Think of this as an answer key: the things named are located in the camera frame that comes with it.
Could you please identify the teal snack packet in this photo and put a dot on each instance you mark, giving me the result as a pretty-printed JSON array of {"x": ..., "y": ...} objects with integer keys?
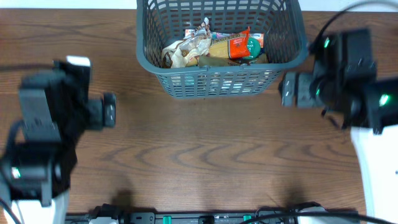
[{"x": 183, "y": 81}]

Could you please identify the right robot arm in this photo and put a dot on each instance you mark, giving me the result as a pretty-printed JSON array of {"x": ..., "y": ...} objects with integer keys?
[{"x": 344, "y": 80}]

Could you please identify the gold foil snack bag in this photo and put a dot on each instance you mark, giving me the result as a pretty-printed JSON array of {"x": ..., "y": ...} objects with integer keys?
[{"x": 206, "y": 61}]

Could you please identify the colourful tissue pack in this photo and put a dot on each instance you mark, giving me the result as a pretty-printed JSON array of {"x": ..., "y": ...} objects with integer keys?
[{"x": 258, "y": 36}]

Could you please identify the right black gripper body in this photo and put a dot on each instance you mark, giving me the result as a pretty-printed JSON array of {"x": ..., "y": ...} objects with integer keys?
[{"x": 288, "y": 89}]

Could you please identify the grey plastic basket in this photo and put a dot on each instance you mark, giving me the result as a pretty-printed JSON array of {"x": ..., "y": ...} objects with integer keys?
[{"x": 160, "y": 23}]

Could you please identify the white tan pouch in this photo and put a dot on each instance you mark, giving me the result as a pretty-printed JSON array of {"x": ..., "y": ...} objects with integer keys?
[{"x": 180, "y": 53}]

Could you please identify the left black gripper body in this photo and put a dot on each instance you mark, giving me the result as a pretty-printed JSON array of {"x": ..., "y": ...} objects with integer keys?
[{"x": 94, "y": 118}]

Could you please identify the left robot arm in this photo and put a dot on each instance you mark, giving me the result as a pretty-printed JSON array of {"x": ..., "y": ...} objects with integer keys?
[{"x": 40, "y": 151}]

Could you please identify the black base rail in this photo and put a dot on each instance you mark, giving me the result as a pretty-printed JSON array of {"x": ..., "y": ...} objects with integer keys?
[{"x": 112, "y": 214}]

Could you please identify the green lid jar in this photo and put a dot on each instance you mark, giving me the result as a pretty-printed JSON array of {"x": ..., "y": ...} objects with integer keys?
[{"x": 254, "y": 48}]

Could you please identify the spaghetti pasta packet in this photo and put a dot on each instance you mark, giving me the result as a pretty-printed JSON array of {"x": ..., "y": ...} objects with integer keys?
[{"x": 227, "y": 46}]

